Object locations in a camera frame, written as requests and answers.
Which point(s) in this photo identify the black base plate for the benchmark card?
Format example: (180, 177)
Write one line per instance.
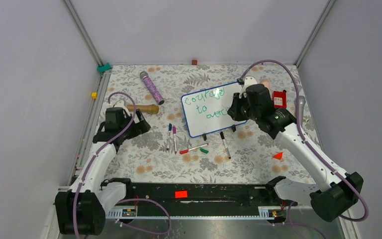
(204, 201)

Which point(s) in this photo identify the pink toy microphone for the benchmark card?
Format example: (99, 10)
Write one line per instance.
(266, 82)

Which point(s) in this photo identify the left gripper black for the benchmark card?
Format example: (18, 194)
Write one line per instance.
(139, 127)

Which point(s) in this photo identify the purple whiteboard marker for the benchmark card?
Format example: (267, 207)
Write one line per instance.
(175, 139)

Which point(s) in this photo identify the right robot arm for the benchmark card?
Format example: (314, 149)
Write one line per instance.
(334, 190)

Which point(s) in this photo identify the yellow cube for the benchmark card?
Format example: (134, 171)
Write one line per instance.
(94, 95)

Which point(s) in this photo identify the purple glitter toy microphone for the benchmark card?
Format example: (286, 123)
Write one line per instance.
(152, 88)

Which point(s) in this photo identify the red tape label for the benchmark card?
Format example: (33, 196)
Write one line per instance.
(181, 194)

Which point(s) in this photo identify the teal corner block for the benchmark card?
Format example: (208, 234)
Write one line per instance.
(104, 68)

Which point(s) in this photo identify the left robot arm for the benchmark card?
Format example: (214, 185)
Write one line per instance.
(81, 209)

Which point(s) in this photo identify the red whiteboard marker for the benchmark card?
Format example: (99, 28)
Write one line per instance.
(193, 148)

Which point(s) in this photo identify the green marker cap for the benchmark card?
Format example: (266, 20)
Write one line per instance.
(204, 150)

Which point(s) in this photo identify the tan toy microphone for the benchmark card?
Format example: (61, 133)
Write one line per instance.
(150, 109)

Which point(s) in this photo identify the red box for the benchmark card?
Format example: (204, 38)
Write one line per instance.
(280, 99)

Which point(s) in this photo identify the blue framed whiteboard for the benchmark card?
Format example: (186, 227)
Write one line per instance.
(206, 110)

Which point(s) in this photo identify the black whiteboard marker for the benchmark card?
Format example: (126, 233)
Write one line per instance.
(225, 145)

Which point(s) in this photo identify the blue whiteboard marker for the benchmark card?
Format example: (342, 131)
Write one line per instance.
(170, 126)

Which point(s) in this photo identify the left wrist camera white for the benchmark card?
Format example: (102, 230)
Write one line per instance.
(120, 104)

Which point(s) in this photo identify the floral table mat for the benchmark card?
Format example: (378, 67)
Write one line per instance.
(145, 159)

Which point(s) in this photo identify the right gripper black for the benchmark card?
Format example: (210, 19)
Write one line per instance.
(234, 111)

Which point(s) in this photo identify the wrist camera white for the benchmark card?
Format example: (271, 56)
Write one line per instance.
(245, 83)
(120, 104)

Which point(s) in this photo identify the red triangular block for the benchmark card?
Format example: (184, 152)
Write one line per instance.
(278, 156)

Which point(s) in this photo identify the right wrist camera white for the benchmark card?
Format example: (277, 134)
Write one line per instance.
(245, 83)

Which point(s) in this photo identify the silver toy microphone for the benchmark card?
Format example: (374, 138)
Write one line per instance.
(299, 106)

